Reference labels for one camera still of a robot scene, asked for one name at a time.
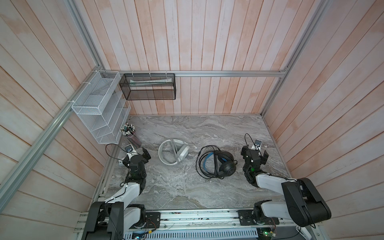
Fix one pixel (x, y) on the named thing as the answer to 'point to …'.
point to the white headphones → (171, 152)
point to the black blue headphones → (226, 163)
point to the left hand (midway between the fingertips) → (138, 152)
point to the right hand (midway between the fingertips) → (257, 147)
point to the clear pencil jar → (128, 130)
